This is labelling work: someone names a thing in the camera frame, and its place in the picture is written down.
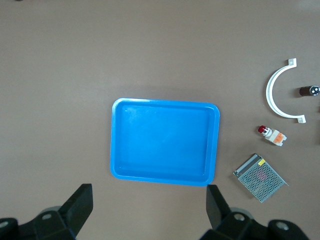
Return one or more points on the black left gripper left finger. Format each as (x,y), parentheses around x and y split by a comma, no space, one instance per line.
(77,205)

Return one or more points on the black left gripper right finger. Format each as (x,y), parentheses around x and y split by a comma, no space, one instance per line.
(216,207)

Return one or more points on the black cylindrical capacitor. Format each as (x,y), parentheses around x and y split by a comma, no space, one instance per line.
(307,91)

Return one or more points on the metal mesh power supply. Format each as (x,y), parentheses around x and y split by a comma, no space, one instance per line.
(260,178)

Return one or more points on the blue plastic tray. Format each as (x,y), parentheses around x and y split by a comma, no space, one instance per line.
(162,142)

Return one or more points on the red pushbutton orange white base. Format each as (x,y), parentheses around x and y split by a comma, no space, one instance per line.
(275,136)

